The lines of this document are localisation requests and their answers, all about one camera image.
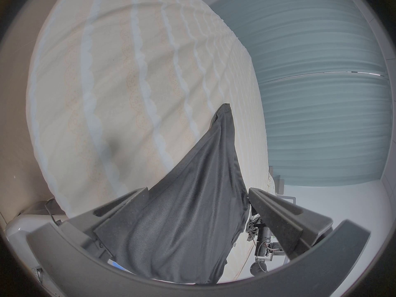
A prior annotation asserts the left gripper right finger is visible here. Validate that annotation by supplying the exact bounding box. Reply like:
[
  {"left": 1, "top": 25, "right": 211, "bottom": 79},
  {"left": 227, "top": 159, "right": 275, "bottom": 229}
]
[{"left": 248, "top": 187, "right": 334, "bottom": 258}]

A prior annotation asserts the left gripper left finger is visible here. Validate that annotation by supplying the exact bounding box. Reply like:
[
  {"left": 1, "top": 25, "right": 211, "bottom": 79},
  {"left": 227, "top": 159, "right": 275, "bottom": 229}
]
[{"left": 61, "top": 187, "right": 150, "bottom": 257}]

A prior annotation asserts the black T-shirt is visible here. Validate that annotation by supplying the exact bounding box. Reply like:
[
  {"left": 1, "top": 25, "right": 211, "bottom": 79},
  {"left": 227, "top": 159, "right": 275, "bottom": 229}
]
[{"left": 93, "top": 103, "right": 250, "bottom": 285}]

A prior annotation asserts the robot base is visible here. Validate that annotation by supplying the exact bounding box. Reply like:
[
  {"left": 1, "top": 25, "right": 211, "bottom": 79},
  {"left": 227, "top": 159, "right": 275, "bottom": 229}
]
[{"left": 6, "top": 198, "right": 127, "bottom": 273}]

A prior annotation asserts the bed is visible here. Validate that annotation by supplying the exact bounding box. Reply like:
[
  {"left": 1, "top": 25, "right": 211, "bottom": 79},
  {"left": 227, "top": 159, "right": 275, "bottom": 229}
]
[{"left": 26, "top": 0, "right": 297, "bottom": 285}]

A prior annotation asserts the grey bedside table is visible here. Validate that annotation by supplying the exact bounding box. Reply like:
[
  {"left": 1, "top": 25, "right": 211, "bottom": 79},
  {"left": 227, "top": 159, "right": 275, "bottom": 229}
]
[{"left": 269, "top": 165, "right": 285, "bottom": 195}]

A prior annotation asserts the blue-green curtain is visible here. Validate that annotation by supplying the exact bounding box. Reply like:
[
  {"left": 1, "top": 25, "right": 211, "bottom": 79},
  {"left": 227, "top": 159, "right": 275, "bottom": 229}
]
[{"left": 210, "top": 0, "right": 390, "bottom": 187}]

